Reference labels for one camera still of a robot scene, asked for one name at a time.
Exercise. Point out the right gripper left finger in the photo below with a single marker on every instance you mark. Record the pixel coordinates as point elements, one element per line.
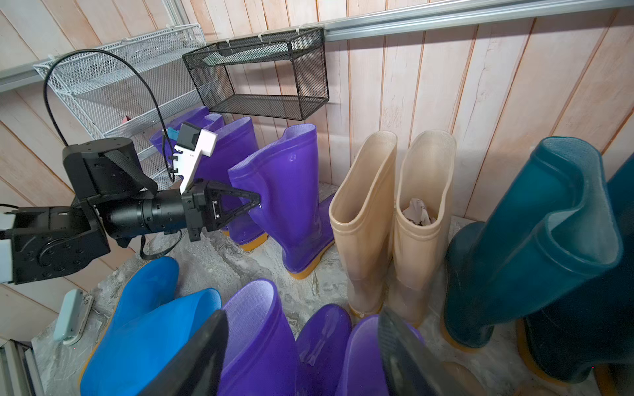
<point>196,369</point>

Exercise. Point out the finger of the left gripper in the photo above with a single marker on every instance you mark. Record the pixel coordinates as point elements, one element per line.
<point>227,204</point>

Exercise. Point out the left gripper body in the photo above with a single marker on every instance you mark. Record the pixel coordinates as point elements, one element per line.
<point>167,212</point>

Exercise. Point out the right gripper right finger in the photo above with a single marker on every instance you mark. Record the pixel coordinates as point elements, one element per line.
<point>409,367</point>

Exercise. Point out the blue boot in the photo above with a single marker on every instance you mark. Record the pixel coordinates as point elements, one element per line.
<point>149,326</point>

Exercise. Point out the beige boot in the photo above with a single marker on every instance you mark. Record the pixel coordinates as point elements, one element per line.
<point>465,378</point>
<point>422,221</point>
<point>361,216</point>

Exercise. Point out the large teal boot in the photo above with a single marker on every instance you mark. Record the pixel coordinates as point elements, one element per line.
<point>553,230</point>

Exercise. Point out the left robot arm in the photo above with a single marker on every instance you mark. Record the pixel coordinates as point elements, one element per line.
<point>114,200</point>

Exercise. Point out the small white device on floor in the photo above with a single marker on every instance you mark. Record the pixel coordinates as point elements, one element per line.
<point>73,317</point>

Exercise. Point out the black mesh basket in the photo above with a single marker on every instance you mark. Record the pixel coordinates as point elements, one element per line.
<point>280,74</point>

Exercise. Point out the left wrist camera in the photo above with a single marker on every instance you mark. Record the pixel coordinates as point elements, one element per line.
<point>192,144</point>

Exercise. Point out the white wire shelf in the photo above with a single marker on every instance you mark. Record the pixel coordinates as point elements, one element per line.
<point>130,89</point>

